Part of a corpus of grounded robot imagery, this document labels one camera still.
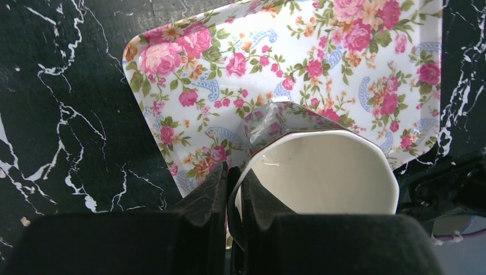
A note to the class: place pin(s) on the floral rectangular tray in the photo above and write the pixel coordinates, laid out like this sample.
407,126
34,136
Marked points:
372,66

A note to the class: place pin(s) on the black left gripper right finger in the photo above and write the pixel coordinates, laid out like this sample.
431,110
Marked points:
279,241

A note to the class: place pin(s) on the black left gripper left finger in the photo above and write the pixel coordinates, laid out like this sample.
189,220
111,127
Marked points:
188,238

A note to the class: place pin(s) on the black mug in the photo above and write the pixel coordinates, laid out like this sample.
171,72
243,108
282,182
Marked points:
310,163

